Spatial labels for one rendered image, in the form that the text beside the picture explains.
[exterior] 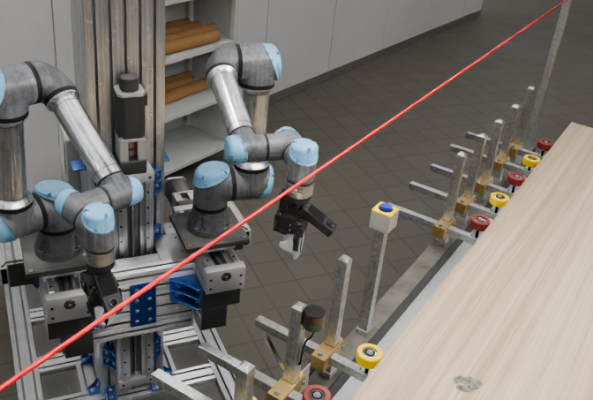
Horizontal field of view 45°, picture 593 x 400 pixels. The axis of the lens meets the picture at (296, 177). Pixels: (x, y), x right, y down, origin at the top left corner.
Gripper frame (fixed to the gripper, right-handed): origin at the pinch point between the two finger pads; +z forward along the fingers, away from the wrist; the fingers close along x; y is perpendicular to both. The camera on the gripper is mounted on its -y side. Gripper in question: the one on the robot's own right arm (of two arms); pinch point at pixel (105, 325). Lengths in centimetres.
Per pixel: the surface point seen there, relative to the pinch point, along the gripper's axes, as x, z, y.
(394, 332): -111, 49, -4
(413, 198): -275, 118, 140
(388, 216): -92, -11, -6
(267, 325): -57, 29, 5
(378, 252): -93, 5, -4
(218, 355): -33.8, 24.7, -3.0
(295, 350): -46, 10, -24
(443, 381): -83, 19, -49
